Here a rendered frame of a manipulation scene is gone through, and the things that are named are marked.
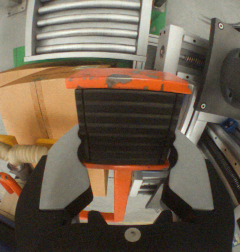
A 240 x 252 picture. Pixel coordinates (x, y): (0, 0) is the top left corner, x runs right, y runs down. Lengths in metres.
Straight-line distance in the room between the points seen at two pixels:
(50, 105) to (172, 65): 0.35
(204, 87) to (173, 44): 0.11
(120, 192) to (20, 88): 0.42
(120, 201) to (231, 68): 0.32
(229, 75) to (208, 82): 0.05
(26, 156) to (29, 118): 0.24
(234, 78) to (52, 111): 0.48
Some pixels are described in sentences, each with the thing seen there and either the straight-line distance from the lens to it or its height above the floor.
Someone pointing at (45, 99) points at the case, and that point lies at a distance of 0.43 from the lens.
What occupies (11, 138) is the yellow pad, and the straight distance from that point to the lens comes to 0.42.
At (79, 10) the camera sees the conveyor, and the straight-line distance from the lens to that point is 0.89.
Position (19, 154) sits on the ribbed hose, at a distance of 0.30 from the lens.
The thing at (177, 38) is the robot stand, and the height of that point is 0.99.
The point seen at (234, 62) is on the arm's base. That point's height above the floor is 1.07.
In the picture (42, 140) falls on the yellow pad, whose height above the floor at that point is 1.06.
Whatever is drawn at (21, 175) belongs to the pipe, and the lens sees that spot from 0.37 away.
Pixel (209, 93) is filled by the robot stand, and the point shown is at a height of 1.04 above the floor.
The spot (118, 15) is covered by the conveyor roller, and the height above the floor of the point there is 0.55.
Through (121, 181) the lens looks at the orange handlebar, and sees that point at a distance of 0.17.
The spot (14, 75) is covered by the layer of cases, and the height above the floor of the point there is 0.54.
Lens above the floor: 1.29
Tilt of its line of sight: 58 degrees down
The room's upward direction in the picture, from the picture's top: 177 degrees counter-clockwise
